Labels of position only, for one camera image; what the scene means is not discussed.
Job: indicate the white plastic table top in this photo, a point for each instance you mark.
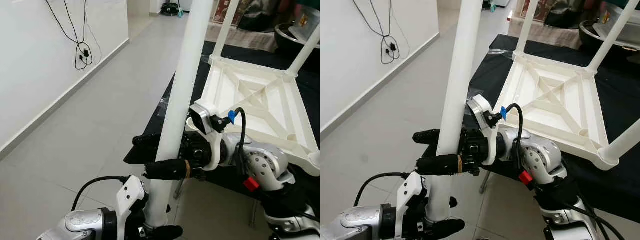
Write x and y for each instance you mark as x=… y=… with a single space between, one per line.
x=550 y=85
x=235 y=85

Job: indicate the checked cloth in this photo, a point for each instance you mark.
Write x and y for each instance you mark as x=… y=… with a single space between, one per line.
x=550 y=35
x=245 y=37

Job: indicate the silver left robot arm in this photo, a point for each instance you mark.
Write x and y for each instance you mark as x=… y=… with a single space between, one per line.
x=360 y=222
x=80 y=225

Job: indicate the black tablecloth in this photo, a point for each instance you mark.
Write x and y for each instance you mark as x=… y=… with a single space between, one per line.
x=260 y=55
x=630 y=90

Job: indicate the metal table leg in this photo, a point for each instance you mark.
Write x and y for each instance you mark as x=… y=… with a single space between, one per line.
x=484 y=182
x=179 y=190
x=253 y=214

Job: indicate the metal basin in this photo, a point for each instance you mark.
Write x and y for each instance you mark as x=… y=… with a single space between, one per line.
x=287 y=42
x=590 y=37

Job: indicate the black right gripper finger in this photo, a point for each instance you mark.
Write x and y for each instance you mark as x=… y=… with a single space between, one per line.
x=147 y=141
x=440 y=165
x=427 y=136
x=167 y=170

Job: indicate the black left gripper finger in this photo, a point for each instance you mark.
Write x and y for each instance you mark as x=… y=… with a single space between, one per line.
x=453 y=202
x=167 y=232
x=447 y=228

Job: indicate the black bag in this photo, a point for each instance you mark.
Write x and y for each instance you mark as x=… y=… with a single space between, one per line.
x=260 y=15
x=562 y=12

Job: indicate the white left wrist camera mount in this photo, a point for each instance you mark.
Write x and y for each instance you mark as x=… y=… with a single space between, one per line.
x=412 y=195
x=131 y=200

